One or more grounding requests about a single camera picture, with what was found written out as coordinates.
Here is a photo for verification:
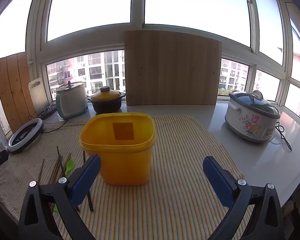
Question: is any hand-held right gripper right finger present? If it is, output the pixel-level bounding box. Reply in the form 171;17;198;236
203;156;285;240

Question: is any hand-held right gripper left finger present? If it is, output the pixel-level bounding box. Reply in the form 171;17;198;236
18;154;102;240

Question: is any green plastic spoon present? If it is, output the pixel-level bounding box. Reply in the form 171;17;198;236
52;159;75;213

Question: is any yellow plastic container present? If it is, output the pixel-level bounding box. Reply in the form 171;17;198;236
79;112;157;186

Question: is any striped cloth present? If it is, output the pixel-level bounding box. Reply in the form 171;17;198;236
0;114;254;240

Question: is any floral white slow cooker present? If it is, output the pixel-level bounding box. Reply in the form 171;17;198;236
224;90;281;143

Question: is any brown wooden plank board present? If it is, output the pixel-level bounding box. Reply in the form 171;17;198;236
0;52;38;134

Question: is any teal white electric cooker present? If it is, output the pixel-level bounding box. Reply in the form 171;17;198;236
55;81;89;120

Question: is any white cutting board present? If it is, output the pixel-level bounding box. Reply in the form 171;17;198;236
28;77;50;117

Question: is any black pot with yellow lid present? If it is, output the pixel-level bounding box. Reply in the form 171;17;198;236
87;86;126;114

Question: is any light wooden board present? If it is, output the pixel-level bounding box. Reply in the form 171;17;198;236
124;30;223;106

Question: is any ring light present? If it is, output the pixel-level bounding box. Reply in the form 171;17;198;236
8;118;44;155

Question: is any thin black cable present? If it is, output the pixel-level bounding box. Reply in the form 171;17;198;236
27;116;67;133

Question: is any black slow cooker power cable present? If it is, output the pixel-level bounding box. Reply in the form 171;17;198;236
275;122;293;151

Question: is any white window frame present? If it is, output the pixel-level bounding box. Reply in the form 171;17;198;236
0;0;300;120

